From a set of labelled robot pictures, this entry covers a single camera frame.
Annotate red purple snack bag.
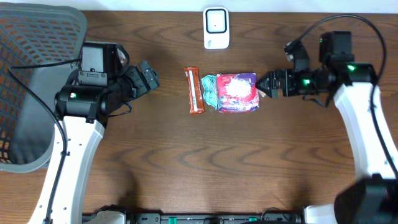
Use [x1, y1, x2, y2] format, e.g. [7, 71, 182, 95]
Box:
[216, 73, 259, 113]

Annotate orange brown snack bar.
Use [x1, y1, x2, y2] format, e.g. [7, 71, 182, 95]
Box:
[184, 66, 205, 114]

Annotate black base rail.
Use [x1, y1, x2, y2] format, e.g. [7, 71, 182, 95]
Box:
[126, 212, 303, 224]

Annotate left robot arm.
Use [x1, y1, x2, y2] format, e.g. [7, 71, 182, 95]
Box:
[29, 60, 159, 223]

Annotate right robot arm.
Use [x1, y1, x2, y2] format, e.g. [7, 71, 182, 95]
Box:
[256, 31, 397, 223]

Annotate white barcode scanner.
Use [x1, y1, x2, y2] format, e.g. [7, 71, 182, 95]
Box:
[203, 7, 230, 50]

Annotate teal snack wrapper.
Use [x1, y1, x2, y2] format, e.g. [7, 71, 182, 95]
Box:
[201, 75, 218, 110]

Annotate small orange carton box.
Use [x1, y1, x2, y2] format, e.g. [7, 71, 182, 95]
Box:
[257, 90, 267, 97]

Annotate dark grey plastic basket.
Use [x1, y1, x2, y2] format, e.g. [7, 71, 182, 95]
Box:
[1, 2, 87, 173]

